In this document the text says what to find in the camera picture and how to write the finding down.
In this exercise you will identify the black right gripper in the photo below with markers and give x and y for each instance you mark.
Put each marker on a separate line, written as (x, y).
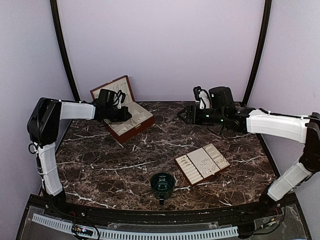
(191, 114)

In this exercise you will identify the black front rail base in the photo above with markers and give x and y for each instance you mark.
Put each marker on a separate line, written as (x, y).
(287, 212)

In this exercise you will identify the red jewelry tray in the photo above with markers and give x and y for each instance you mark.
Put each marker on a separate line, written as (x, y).
(201, 164)

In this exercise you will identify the black frame post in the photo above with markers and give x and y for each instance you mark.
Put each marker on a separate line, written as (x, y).
(258, 52)
(63, 49)

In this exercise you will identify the left black frame post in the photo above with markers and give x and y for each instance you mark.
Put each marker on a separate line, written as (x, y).
(63, 49)

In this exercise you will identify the white slotted cable duct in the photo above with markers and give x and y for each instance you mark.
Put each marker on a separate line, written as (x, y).
(121, 231)

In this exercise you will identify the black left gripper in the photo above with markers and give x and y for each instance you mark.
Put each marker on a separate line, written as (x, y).
(123, 117)

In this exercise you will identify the dark green glass mug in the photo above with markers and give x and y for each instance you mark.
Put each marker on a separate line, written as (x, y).
(162, 185)

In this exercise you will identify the right black frame post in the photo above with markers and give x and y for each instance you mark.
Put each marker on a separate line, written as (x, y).
(258, 52)

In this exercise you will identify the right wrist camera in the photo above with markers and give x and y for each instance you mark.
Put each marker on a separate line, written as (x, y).
(201, 97)

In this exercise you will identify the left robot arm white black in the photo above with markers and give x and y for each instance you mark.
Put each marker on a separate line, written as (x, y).
(43, 129)

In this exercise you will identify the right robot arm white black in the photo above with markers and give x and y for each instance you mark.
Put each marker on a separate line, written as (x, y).
(217, 107)

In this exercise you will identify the red jewelry box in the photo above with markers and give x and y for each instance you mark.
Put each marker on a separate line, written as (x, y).
(141, 118)

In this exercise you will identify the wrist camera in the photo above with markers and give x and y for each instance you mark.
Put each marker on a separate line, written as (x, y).
(201, 97)
(119, 99)

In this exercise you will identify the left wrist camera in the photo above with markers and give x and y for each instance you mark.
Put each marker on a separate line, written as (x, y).
(119, 99)

